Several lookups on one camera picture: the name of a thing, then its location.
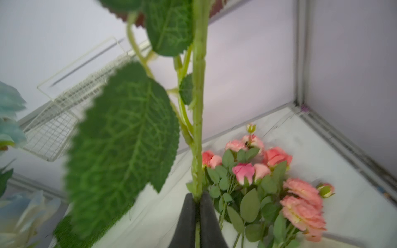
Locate pink rose bunch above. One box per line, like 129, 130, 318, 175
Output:
201, 123, 272, 248

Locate orange pink peony bunch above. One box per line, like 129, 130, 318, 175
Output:
65, 1, 226, 241

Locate aluminium corner frame post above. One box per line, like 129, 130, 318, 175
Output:
294, 0, 310, 106

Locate white wire wall basket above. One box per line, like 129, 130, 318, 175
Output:
22, 36, 135, 162

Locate single pink red rose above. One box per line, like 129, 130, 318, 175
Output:
264, 147, 293, 168

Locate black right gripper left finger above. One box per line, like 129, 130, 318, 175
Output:
168, 193, 196, 248

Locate teal peony flower bunch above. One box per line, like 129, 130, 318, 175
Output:
0, 81, 61, 248

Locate pink spray rose stem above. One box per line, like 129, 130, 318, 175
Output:
272, 176, 335, 248

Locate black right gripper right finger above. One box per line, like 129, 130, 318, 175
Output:
200, 192, 228, 248

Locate magenta rose stem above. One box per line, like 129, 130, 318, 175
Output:
232, 163, 255, 186

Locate green artificial grass mat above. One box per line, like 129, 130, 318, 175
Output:
53, 215, 106, 248

